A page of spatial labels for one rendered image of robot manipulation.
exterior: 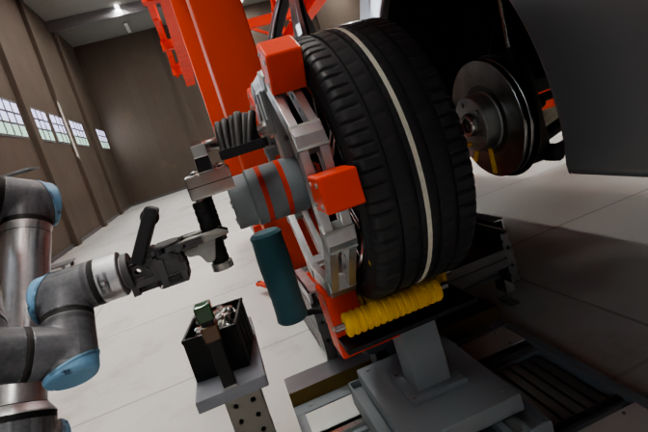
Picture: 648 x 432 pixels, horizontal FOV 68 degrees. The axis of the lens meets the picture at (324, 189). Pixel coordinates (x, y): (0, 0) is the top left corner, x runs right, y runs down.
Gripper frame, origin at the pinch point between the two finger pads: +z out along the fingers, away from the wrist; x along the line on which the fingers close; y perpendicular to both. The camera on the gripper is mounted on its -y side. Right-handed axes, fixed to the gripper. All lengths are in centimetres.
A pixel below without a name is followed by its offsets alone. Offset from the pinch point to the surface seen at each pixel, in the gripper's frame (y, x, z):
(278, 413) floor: 83, -71, -4
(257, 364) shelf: 38.0, -16.7, -2.6
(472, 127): -2, -15, 69
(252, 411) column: 56, -30, -9
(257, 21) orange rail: -244, -911, 181
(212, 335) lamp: 24.2, -10.1, -9.6
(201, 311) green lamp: 18.1, -10.1, -10.3
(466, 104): -8, -17, 70
